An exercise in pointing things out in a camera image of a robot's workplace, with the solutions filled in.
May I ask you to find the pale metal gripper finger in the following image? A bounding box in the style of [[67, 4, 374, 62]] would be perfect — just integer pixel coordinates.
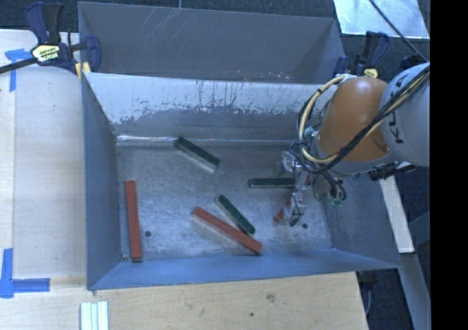
[[294, 193, 307, 226], [290, 191, 302, 220]]

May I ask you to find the red-brown flat block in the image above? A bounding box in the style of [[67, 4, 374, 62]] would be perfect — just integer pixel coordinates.
[[190, 206, 264, 257], [124, 179, 144, 263], [273, 174, 312, 223]]

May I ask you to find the dark green flat block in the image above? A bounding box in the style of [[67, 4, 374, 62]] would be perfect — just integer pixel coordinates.
[[214, 194, 257, 238], [173, 135, 222, 175], [247, 176, 298, 190]]

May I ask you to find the grey metal bin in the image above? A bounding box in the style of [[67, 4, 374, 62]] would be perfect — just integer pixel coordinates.
[[77, 1, 404, 291]]

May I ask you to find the pale wood board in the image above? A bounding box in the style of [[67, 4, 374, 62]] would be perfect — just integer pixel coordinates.
[[12, 64, 88, 280]]

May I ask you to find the black cylinder on white bracket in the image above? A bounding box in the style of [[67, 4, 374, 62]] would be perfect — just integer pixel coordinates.
[[367, 161, 417, 181]]

